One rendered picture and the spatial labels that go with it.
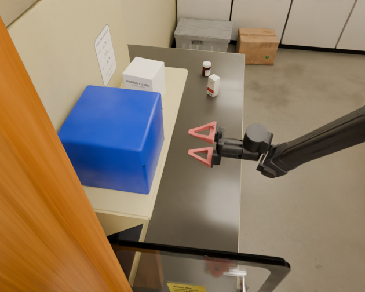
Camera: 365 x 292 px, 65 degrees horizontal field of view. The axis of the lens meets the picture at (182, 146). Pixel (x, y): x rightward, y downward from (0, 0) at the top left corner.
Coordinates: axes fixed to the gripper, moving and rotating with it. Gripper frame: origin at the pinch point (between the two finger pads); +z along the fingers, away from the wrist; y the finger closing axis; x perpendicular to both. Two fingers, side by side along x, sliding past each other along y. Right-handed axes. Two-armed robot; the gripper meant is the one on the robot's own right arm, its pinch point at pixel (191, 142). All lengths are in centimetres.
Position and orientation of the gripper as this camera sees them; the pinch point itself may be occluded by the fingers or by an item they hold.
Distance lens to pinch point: 83.8
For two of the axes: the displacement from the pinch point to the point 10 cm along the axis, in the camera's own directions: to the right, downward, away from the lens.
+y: -0.1, -6.0, -8.0
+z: -9.9, -1.3, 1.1
